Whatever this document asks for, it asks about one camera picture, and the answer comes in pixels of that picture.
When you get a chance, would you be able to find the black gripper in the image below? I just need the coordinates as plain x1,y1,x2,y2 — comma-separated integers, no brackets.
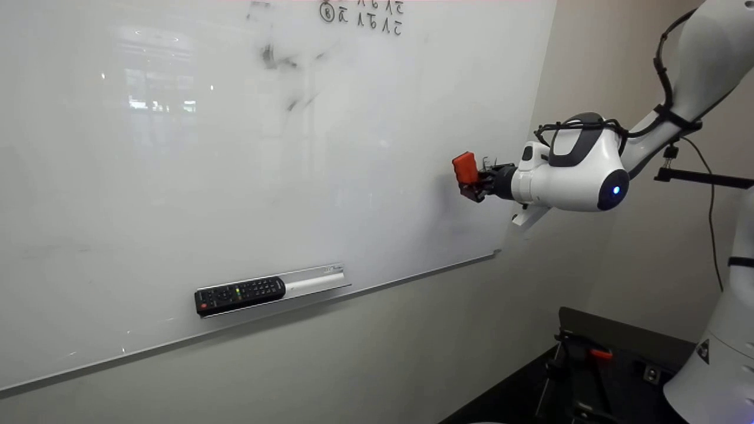
464,160,519,205

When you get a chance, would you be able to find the orange felt eraser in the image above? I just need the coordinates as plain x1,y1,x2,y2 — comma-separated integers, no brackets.
451,151,483,197

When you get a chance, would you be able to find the large white glass whiteboard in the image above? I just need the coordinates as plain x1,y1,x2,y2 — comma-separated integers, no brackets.
0,0,559,396

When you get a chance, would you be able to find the black remote control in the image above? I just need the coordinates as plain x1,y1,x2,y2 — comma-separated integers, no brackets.
194,276,288,319

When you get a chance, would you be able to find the black clamp with red handle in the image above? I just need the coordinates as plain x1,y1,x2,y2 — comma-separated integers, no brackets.
538,328,622,424

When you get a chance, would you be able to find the black camera stand bar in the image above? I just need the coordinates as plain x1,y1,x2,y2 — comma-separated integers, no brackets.
653,141,754,191

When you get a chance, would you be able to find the thin camera cable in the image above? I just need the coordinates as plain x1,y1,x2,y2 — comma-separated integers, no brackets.
682,137,729,295

